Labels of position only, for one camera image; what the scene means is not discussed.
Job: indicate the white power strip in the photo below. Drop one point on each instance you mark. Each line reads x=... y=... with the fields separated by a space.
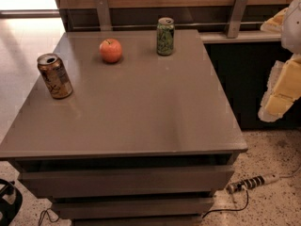
x=252 y=183

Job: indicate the right metal bracket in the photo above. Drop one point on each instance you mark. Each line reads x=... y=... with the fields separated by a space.
x=235 y=18

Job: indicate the brown gold soda can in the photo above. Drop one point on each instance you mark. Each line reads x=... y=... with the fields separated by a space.
x=55 y=76

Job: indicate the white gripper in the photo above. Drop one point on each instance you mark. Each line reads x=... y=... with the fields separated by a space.
x=292 y=28

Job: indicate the black chair base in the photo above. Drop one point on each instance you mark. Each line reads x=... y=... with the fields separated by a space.
x=11 y=201

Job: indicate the red apple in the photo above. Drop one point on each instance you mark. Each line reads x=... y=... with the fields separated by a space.
x=110 y=50

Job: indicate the left metal bracket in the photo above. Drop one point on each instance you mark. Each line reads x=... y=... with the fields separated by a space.
x=103 y=12

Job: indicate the metal bracket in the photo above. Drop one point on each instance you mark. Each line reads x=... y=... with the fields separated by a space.
x=235 y=18
x=103 y=12

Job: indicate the grey drawer cabinet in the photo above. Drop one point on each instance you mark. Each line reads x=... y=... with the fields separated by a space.
x=144 y=142

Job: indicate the green soda can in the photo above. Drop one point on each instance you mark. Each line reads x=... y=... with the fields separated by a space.
x=165 y=36

